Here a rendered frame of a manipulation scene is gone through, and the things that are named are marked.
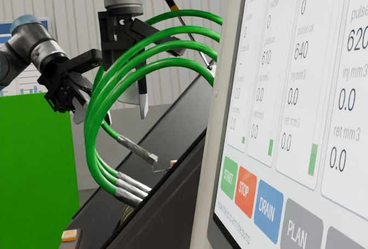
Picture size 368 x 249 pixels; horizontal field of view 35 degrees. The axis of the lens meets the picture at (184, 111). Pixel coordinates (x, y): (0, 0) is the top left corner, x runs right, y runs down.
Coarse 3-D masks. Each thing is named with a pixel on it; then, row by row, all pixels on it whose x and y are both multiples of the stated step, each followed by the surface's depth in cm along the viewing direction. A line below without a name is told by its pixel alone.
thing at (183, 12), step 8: (160, 16) 118; (168, 16) 118; (176, 16) 118; (200, 16) 116; (208, 16) 115; (216, 16) 115; (152, 24) 119; (96, 80) 123; (104, 120) 124; (104, 128) 124; (112, 136) 123
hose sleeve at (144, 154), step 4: (120, 136) 123; (120, 140) 122; (124, 140) 122; (128, 140) 123; (124, 144) 122; (128, 144) 122; (132, 144) 122; (136, 144) 122; (128, 148) 122; (132, 148) 122; (136, 148) 122; (140, 148) 122; (136, 152) 122; (140, 152) 121; (144, 152) 121; (148, 152) 122; (140, 156) 122; (144, 156) 121; (148, 156) 121
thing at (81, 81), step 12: (48, 60) 129; (60, 60) 131; (48, 72) 131; (72, 72) 128; (48, 84) 130; (60, 84) 126; (84, 84) 127; (48, 96) 128; (60, 96) 127; (72, 96) 127; (60, 108) 127; (72, 108) 129
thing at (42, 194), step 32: (0, 96) 416; (32, 96) 423; (0, 128) 416; (32, 128) 424; (64, 128) 431; (0, 160) 417; (32, 160) 424; (64, 160) 432; (0, 192) 417; (32, 192) 424; (64, 192) 432; (0, 224) 417; (32, 224) 425; (64, 224) 432
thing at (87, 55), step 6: (84, 54) 126; (90, 54) 125; (96, 54) 125; (72, 60) 127; (78, 60) 126; (84, 60) 125; (90, 60) 125; (96, 60) 125; (60, 66) 129; (66, 66) 128; (72, 66) 127; (78, 66) 126; (84, 66) 127; (90, 66) 127; (96, 66) 128; (60, 72) 129; (78, 72) 130; (84, 72) 131
